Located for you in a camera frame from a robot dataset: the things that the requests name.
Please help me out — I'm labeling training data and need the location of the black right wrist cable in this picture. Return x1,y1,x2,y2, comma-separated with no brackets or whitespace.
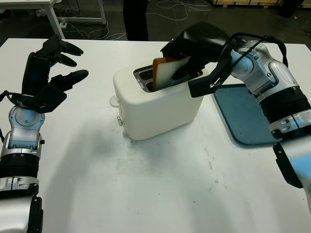
208,35,289,89

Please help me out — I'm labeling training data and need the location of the wooden pallet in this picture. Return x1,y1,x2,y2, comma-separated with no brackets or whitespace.
213,0,292,5

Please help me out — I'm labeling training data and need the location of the long looped white floor cable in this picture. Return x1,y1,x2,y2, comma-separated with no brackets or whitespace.
145,0,214,23

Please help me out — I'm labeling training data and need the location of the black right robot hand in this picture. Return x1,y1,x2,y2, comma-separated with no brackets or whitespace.
160,21,231,81

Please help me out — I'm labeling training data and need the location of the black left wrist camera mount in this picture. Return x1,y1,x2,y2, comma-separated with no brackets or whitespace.
31,83,68,114

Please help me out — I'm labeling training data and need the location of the blue plastic tray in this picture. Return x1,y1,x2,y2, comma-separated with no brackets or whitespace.
212,83,284,148

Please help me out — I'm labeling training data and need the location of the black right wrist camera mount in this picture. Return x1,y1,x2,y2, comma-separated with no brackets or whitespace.
188,62,229,99

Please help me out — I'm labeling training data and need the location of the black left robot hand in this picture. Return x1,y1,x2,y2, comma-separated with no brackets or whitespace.
21,33,89,97

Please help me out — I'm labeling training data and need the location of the black bin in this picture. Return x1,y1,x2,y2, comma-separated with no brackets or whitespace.
274,0,298,17

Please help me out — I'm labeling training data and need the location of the slice of toast bread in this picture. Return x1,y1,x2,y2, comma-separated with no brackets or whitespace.
152,55,192,92

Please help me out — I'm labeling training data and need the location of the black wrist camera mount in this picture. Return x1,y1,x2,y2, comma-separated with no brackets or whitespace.
31,83,68,114
188,62,229,99

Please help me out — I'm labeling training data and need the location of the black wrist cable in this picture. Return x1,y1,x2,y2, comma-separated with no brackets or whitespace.
208,35,289,89
0,91,33,108

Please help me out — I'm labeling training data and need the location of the white two-slot toaster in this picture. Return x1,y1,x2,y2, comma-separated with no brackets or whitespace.
108,63,207,141

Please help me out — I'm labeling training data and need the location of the white background desk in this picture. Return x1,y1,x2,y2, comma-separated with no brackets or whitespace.
0,0,107,39

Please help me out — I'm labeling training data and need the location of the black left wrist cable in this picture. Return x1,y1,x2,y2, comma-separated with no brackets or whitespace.
0,91,33,108

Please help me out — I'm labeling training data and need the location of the person in black trousers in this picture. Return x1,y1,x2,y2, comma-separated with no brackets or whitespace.
123,0,149,41

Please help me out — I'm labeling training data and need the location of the tangled white floor cable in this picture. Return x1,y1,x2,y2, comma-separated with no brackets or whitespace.
65,21,127,41

